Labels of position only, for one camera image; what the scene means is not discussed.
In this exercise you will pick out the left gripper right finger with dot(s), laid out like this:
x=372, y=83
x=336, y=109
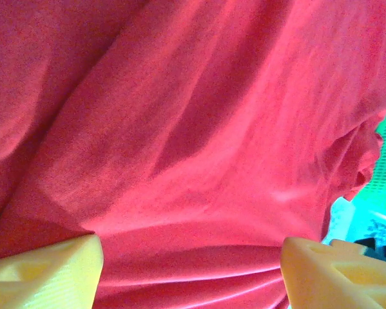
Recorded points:
x=324, y=280

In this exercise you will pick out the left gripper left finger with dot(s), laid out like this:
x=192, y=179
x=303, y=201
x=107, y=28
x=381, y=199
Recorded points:
x=51, y=277

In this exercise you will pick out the red printed t-shirt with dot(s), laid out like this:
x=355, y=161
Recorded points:
x=179, y=128

